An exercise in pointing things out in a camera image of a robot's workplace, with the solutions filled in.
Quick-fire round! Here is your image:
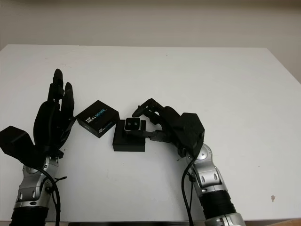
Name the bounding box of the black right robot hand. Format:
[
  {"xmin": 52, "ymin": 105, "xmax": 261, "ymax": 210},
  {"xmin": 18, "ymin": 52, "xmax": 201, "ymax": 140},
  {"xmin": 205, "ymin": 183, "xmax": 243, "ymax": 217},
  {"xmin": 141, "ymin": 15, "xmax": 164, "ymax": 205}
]
[{"xmin": 128, "ymin": 98, "xmax": 189, "ymax": 152}]

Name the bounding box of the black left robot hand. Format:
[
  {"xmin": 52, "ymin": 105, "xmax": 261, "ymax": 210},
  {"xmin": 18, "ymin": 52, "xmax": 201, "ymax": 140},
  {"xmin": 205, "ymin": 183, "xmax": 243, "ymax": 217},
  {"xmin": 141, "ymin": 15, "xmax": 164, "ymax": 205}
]
[{"xmin": 32, "ymin": 68, "xmax": 77, "ymax": 157}]

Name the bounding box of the small silver depth camera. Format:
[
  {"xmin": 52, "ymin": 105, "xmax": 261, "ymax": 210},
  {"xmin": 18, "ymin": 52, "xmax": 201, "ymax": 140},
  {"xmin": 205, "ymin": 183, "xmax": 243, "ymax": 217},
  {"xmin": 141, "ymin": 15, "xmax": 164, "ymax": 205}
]
[{"xmin": 124, "ymin": 117, "xmax": 142, "ymax": 132}]

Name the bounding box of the black RealSense box lid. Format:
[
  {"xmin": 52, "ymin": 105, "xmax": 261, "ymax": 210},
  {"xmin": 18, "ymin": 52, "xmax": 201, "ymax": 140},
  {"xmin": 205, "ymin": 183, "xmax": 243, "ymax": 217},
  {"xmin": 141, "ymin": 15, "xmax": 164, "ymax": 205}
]
[{"xmin": 76, "ymin": 100, "xmax": 121, "ymax": 139}]

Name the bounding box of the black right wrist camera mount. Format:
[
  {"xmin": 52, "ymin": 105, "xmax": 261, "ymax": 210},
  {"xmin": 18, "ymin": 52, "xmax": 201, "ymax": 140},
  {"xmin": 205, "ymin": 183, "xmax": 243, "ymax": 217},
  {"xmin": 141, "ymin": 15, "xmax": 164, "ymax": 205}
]
[{"xmin": 180, "ymin": 112, "xmax": 205, "ymax": 157}]

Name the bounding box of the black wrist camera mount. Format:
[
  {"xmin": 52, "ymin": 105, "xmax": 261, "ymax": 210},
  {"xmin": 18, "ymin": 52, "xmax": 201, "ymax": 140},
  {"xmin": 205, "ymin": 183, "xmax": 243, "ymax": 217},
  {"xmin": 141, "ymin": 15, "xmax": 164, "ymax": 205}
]
[
  {"xmin": 180, "ymin": 112, "xmax": 205, "ymax": 157},
  {"xmin": 0, "ymin": 126, "xmax": 48, "ymax": 169}
]

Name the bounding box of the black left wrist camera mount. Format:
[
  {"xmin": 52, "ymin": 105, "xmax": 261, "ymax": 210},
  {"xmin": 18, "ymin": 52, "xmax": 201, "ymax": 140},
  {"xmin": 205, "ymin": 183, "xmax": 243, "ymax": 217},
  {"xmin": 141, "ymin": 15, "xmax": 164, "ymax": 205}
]
[{"xmin": 0, "ymin": 126, "xmax": 48, "ymax": 169}]

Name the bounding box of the black camera box base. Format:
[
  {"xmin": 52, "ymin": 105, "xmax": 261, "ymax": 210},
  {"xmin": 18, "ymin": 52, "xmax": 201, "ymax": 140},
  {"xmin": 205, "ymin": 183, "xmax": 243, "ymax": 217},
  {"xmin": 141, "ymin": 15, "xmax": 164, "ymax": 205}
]
[{"xmin": 112, "ymin": 119, "xmax": 146, "ymax": 153}]

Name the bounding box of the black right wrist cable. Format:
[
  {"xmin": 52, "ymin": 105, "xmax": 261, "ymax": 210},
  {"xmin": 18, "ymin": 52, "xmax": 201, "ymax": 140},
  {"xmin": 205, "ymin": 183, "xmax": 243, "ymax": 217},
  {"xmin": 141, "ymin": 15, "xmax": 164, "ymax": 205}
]
[{"xmin": 181, "ymin": 155, "xmax": 198, "ymax": 226}]

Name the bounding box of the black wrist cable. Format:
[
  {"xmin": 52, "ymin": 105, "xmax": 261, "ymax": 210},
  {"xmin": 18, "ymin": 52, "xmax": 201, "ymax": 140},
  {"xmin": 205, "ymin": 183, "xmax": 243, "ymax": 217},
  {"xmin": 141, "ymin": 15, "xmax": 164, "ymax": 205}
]
[
  {"xmin": 30, "ymin": 166, "xmax": 69, "ymax": 226},
  {"xmin": 181, "ymin": 155, "xmax": 198, "ymax": 226}
]

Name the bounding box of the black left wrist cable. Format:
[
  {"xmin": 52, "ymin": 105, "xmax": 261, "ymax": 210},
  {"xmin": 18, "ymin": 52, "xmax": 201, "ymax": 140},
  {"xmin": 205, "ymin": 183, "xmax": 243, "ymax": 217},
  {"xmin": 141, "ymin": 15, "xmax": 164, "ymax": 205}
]
[{"xmin": 30, "ymin": 166, "xmax": 69, "ymax": 226}]

